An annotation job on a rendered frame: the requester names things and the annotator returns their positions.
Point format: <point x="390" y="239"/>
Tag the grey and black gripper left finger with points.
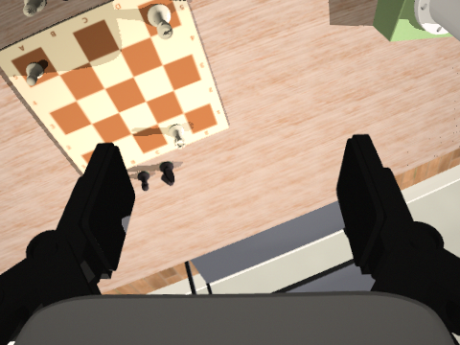
<point x="85" y="248"/>

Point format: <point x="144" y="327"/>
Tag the wooden chessboard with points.
<point x="109" y="77"/>

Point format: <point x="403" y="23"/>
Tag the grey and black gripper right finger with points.
<point x="404" y="256"/>

